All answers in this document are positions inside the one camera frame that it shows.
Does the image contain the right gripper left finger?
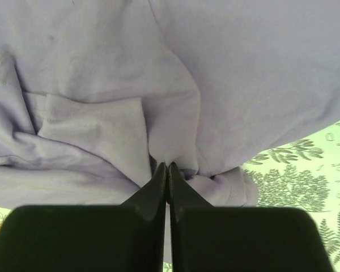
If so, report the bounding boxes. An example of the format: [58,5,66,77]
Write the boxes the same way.
[0,163,167,272]

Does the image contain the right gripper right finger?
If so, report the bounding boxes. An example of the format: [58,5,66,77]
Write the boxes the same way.
[168,163,333,272]

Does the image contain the purple t shirt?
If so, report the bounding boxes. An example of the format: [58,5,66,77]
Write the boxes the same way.
[0,0,340,210]

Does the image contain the floral patterned table mat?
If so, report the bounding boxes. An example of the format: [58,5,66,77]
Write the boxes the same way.
[0,116,340,269]

